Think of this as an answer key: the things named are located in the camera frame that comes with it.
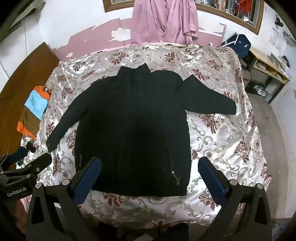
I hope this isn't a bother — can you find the wooden headboard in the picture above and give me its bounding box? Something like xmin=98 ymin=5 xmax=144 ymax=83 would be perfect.
xmin=0 ymin=42 xmax=60 ymax=156

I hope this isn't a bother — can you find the orange blue brown garment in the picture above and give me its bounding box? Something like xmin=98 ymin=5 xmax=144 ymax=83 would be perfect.
xmin=17 ymin=86 xmax=51 ymax=139

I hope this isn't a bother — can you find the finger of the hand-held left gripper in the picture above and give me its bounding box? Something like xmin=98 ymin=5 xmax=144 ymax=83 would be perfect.
xmin=0 ymin=142 xmax=37 ymax=172
xmin=0 ymin=152 xmax=52 ymax=186

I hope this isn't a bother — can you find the pink curtain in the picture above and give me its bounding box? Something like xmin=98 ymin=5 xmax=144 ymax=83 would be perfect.
xmin=131 ymin=0 xmax=200 ymax=45

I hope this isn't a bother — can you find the black jacket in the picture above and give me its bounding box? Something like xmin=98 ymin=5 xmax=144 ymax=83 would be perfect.
xmin=46 ymin=63 xmax=237 ymax=197

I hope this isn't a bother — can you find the wooden shelf unit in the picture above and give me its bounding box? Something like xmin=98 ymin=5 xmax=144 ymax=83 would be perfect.
xmin=240 ymin=47 xmax=291 ymax=103

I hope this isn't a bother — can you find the floral satin bedspread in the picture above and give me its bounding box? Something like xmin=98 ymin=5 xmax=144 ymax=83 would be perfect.
xmin=21 ymin=44 xmax=272 ymax=226

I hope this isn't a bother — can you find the navy backpack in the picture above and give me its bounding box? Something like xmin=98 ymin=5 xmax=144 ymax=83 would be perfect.
xmin=220 ymin=34 xmax=251 ymax=59

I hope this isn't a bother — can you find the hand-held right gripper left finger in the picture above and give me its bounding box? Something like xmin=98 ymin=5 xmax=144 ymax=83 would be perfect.
xmin=26 ymin=157 xmax=102 ymax=241

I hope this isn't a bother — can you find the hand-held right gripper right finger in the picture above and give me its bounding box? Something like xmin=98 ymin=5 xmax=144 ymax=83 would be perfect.
xmin=198 ymin=156 xmax=272 ymax=241

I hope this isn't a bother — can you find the stack of papers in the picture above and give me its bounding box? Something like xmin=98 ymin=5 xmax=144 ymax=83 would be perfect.
xmin=269 ymin=53 xmax=289 ymax=78

